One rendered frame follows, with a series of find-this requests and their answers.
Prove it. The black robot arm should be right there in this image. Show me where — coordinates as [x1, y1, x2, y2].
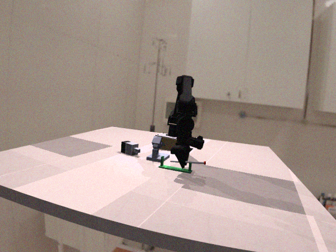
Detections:
[166, 75, 205, 150]

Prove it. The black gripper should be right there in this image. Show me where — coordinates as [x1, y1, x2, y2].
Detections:
[171, 130, 193, 168]

